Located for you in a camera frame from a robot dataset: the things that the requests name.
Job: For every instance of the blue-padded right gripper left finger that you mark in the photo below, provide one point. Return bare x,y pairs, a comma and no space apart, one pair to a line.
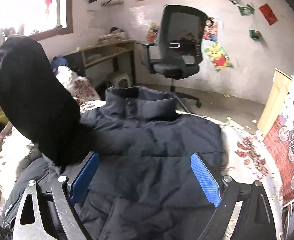
47,212

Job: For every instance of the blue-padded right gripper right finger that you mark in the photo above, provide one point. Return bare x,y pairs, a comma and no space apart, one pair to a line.
255,220

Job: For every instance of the dark navy puffer jacket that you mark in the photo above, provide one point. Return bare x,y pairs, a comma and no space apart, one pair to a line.
144,187

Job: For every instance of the blue bicycle print curtain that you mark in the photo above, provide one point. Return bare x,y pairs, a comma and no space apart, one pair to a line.
291,142

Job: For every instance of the light wooden board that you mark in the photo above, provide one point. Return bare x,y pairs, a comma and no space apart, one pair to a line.
276,99

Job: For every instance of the green plastic stool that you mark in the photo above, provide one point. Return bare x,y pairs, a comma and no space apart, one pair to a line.
118,79

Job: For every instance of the blue pillow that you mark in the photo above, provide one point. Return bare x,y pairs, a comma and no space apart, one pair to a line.
56,62

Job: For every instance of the wooden desk with shelf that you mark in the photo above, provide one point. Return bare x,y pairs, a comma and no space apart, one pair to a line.
96,61

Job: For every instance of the Winnie the Pooh poster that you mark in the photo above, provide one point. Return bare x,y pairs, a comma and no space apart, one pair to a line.
218,57

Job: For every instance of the black mesh office chair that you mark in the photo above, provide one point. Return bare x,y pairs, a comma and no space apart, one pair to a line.
180,47

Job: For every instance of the cartoon anime poster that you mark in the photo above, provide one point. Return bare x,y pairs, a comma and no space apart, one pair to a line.
211,29

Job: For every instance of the small cartoon sticker poster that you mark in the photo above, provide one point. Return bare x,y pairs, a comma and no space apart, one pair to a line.
152,33

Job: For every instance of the green hanging wall pouch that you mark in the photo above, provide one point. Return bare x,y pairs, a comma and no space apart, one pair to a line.
255,34

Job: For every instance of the red paper on wall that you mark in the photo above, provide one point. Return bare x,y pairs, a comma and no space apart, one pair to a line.
268,14

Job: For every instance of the window with brown frame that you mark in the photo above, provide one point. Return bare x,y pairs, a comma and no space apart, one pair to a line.
29,18

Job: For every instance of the green photo on wall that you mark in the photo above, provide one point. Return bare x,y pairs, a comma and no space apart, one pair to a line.
246,10

